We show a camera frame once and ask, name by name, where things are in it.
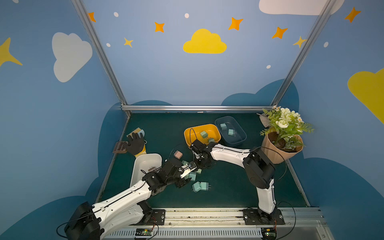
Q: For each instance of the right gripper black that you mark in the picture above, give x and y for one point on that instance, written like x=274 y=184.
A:
x=198 y=147

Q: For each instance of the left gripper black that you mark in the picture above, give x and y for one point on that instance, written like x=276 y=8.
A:
x=182 y=179

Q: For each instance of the blue plug cluster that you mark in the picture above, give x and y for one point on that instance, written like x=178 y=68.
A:
x=192 y=176
x=223 y=126

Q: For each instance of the green plug cluster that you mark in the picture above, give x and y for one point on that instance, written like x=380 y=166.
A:
x=204 y=134

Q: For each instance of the blue plug isolated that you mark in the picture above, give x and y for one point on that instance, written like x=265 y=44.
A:
x=232 y=132

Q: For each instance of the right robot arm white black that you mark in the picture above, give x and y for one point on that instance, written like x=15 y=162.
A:
x=258 y=167

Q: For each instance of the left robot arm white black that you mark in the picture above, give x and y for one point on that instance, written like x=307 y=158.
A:
x=94 y=222

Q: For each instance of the yellow storage box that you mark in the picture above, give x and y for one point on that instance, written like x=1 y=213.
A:
x=193 y=133

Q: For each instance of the white storage tray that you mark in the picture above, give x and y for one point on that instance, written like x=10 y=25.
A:
x=142 y=164

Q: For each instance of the blue storage box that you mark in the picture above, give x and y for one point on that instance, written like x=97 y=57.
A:
x=231 y=141

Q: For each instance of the black rubber glove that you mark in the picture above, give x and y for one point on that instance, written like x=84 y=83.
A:
x=135 y=144

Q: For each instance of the yellow blue sponge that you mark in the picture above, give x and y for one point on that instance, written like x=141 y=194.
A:
x=138 y=131

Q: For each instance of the brown grid drain cover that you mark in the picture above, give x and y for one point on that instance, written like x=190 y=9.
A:
x=120 y=147

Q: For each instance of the potted artificial flower plant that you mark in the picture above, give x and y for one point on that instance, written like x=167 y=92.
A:
x=282 y=136

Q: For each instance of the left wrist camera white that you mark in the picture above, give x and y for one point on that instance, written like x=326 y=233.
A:
x=188 y=169

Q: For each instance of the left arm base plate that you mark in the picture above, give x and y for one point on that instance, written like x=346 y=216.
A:
x=150 y=217

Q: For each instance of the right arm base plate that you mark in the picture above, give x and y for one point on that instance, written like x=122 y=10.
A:
x=258 y=217

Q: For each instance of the aluminium frame back bar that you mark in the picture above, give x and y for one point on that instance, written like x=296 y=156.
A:
x=193 y=108

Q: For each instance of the aluminium frame rail front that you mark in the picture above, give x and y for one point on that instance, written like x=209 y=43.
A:
x=228 y=223

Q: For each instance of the aluminium frame right post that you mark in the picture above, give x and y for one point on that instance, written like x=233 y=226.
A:
x=305 y=50

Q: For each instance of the aluminium frame post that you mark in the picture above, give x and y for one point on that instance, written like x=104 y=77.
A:
x=305 y=50
x=88 y=25

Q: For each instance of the aluminium frame left post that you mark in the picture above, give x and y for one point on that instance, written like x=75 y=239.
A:
x=88 y=25

